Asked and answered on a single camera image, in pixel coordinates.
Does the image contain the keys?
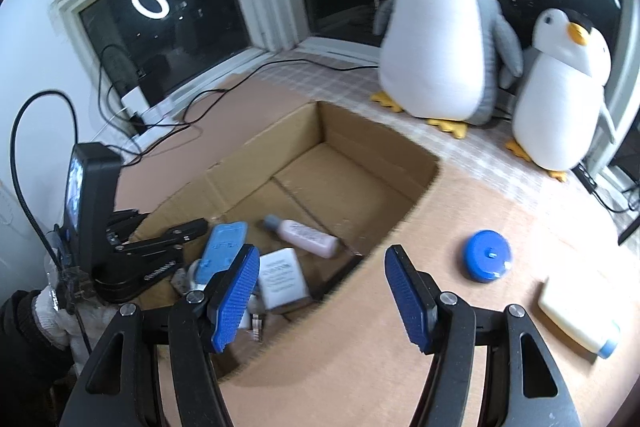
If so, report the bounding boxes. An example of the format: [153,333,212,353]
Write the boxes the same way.
[247,295,266,343]

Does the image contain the white usb charger block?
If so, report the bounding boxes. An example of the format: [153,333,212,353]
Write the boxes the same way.
[258,248,309,310]

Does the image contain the white usb cable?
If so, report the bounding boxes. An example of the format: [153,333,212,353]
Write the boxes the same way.
[171,258,206,298]

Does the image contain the light blue phone stand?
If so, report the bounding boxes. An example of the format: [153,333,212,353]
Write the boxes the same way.
[191,221,248,289]

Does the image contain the black cylinder tube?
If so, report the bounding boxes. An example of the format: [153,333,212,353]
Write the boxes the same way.
[310,256,363,301]

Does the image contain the blue round tape measure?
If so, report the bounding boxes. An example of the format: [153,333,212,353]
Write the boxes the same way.
[463,230,512,283]

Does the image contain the pink small bottle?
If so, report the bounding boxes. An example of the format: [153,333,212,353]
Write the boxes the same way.
[262,215,340,259]

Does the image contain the white lotion bottle blue cap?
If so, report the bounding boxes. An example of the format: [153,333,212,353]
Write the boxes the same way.
[538,277,620,359]

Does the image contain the white gloved left hand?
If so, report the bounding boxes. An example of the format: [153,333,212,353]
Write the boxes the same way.
[32,257,118,376]

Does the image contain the orange beige table mat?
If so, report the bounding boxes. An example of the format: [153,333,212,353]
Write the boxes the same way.
[139,80,639,426]

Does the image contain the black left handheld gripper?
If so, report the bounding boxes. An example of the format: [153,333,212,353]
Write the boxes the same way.
[90,209,208,303]

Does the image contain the open cardboard box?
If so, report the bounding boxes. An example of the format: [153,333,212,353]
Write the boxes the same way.
[119,102,442,389]

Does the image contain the white power strip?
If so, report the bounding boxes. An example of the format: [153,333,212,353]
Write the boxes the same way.
[122,87,178,150]

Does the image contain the black tripod stand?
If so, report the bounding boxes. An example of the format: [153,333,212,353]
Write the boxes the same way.
[615,200,640,245]

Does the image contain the small plush penguin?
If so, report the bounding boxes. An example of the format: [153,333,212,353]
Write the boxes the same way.
[499,8,615,182]

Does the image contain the large plush penguin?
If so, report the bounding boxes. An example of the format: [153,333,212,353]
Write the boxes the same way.
[371,0,524,139]

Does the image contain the black phone on mount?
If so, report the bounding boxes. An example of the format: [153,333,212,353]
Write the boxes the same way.
[61,142,122,274]

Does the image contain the black inline cable switch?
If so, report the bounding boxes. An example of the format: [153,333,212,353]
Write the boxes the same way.
[572,164,598,194]

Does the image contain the black power cable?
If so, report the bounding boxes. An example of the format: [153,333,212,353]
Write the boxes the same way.
[96,43,381,155]

